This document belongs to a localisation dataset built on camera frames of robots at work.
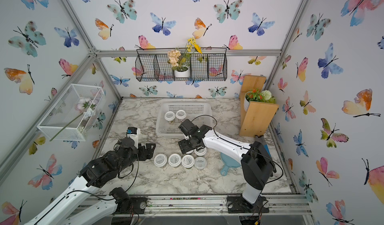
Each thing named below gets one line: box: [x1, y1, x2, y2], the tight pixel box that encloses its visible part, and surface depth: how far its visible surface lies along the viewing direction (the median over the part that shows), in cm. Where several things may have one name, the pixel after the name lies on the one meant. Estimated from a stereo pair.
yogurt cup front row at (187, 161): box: [181, 154, 195, 168], surface depth 84 cm
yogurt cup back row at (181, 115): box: [175, 109, 187, 122], surface depth 103 cm
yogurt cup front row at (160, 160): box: [153, 153, 168, 167], surface depth 83 cm
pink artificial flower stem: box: [49, 97, 98, 142], surface depth 74 cm
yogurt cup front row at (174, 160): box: [168, 153, 182, 167], surface depth 84 cm
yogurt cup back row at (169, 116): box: [164, 111, 176, 124], surface depth 103 cm
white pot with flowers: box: [167, 37, 203, 78], surface depth 87 cm
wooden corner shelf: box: [239, 75, 279, 137], surface depth 91 cm
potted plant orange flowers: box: [243, 88, 277, 113], surface depth 93 cm
